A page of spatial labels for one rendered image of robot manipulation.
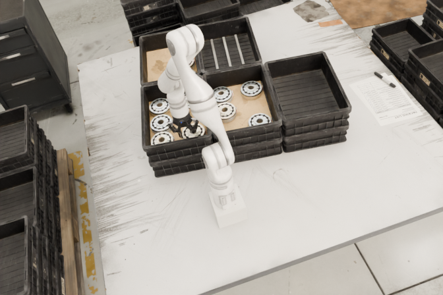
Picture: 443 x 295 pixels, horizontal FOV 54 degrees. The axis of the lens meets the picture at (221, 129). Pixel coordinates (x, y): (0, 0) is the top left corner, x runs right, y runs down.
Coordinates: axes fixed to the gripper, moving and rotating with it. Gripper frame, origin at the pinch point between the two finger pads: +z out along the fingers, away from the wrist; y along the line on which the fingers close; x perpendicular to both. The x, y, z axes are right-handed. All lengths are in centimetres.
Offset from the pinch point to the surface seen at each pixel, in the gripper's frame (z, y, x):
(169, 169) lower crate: 13.2, -10.6, -8.2
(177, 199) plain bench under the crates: 17.9, -7.7, -21.4
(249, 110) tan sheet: 4.6, 29.1, 13.5
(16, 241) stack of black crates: 38, -91, -20
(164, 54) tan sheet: 4, -12, 63
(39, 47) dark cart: 19, -101, 112
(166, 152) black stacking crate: 0.7, -9.0, -8.5
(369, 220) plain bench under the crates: 19, 70, -43
